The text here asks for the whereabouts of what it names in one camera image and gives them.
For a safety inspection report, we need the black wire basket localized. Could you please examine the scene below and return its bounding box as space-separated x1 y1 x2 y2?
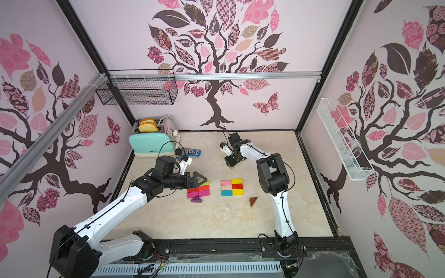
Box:
96 68 178 105

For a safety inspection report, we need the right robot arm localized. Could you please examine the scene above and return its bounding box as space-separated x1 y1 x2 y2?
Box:
220 133 300 258

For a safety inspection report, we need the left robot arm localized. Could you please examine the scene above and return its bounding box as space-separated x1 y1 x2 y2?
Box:
49 170 207 278

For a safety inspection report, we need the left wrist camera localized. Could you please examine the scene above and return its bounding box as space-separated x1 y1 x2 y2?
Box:
154 154 192 176

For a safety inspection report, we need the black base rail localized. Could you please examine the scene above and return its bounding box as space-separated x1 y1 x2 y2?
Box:
65 236 366 278

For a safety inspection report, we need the yellow toast back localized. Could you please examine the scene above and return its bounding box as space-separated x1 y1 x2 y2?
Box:
139 119 156 125

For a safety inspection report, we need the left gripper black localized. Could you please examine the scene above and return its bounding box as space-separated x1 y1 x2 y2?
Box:
162 171 207 190

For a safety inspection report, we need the mint green toaster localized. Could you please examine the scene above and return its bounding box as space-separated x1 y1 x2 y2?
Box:
129 115 180 157

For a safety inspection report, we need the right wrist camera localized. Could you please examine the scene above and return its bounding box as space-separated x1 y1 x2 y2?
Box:
220 142 233 156

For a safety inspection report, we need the white wire shelf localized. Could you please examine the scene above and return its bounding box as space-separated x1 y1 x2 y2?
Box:
316 98 375 181

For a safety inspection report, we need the white slotted cable duct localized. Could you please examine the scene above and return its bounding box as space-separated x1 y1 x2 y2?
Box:
92 261 283 278

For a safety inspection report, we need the purple triangle block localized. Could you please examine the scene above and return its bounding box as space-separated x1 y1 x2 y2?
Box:
191 196 202 203

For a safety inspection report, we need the magenta block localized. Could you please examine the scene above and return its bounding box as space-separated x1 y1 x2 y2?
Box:
187 192 199 199
198 190 210 198

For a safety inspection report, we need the yellow toast front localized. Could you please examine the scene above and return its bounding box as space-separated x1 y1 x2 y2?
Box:
138 122 159 133

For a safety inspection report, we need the brown triangle block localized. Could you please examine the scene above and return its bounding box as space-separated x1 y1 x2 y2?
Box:
249 197 258 208

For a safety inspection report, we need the pink block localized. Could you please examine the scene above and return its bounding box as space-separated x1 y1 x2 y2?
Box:
221 180 232 186

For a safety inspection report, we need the yellow block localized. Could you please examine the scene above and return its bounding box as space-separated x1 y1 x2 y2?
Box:
231 178 243 185
232 189 244 196

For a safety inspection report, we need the yellow toast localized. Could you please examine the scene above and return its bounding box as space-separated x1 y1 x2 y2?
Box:
138 122 159 133
139 119 156 125

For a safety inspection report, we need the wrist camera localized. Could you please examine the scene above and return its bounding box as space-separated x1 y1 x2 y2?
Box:
154 154 192 176
220 142 233 156

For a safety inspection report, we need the teal rectangular block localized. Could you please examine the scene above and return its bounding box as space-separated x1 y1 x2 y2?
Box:
221 190 233 197

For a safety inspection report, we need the beige rectangular block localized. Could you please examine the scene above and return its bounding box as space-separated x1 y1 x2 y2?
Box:
221 185 232 191

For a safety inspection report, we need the blue candy bag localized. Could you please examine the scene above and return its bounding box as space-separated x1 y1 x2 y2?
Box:
183 148 201 157

